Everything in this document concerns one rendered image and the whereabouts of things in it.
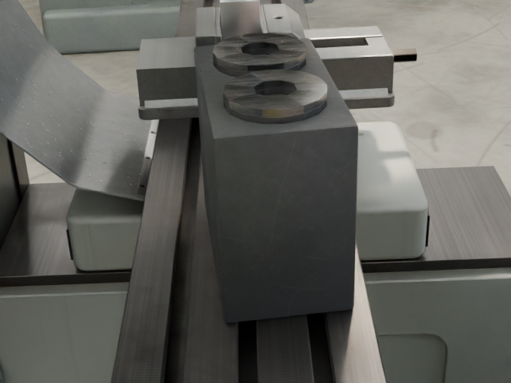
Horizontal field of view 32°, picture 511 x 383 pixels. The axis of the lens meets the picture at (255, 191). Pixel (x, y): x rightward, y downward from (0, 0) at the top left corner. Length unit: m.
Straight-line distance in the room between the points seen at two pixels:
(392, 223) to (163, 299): 0.46
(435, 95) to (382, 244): 2.46
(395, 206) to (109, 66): 2.97
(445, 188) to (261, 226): 0.72
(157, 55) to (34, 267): 0.34
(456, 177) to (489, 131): 1.91
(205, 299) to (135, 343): 0.09
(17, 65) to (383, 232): 0.56
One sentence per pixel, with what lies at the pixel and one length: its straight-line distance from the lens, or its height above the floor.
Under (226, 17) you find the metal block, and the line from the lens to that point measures 1.20.
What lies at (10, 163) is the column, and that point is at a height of 0.80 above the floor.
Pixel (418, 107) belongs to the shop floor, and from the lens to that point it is 3.54.
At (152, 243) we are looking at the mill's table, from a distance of 0.93.
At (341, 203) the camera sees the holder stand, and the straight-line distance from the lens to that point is 0.75.
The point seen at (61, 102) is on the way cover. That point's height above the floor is 0.93.
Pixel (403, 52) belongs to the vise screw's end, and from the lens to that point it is 1.27.
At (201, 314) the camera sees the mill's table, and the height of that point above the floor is 0.93.
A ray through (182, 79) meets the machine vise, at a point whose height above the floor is 0.99.
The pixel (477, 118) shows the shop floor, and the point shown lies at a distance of 3.47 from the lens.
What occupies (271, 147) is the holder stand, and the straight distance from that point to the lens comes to 0.72.
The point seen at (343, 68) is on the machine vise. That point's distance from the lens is 1.20.
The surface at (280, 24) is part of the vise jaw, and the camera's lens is 1.20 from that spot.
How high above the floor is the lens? 1.43
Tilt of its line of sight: 29 degrees down
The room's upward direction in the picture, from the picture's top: 2 degrees counter-clockwise
